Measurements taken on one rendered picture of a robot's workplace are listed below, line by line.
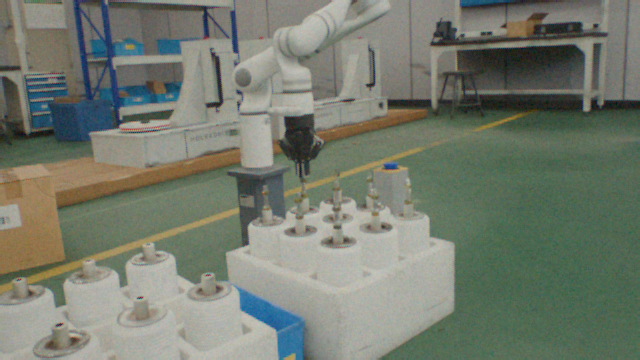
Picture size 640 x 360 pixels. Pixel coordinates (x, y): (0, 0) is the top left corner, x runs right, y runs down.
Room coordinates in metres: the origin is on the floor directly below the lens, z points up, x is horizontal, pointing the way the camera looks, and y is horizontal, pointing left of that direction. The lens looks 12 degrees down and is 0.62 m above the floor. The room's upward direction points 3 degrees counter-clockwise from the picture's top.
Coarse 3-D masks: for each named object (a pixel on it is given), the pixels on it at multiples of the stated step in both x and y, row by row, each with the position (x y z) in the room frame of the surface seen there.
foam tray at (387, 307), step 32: (416, 256) 1.14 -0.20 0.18; (448, 256) 1.20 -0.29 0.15; (256, 288) 1.15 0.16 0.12; (288, 288) 1.06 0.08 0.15; (320, 288) 0.99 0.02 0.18; (352, 288) 0.98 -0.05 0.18; (384, 288) 1.04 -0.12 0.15; (416, 288) 1.11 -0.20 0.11; (448, 288) 1.20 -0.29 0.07; (320, 320) 0.99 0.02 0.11; (352, 320) 0.97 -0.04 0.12; (384, 320) 1.03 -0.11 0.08; (416, 320) 1.11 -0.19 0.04; (320, 352) 1.00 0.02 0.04; (352, 352) 0.97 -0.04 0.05; (384, 352) 1.03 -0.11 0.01
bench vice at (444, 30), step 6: (438, 24) 5.58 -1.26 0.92; (444, 24) 5.67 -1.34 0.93; (450, 24) 5.73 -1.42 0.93; (438, 30) 5.72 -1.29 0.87; (444, 30) 5.67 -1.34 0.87; (450, 30) 5.75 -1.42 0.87; (456, 30) 5.86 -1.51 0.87; (438, 36) 5.64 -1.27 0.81; (444, 36) 5.67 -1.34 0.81; (450, 36) 5.75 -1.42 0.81; (432, 42) 5.63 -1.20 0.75
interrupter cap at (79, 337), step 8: (48, 336) 0.71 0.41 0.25; (72, 336) 0.71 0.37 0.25; (80, 336) 0.70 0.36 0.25; (88, 336) 0.70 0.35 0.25; (40, 344) 0.68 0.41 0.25; (48, 344) 0.69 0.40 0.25; (72, 344) 0.69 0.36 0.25; (80, 344) 0.68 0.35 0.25; (40, 352) 0.66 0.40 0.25; (48, 352) 0.66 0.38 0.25; (56, 352) 0.66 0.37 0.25; (64, 352) 0.66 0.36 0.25; (72, 352) 0.66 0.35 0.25
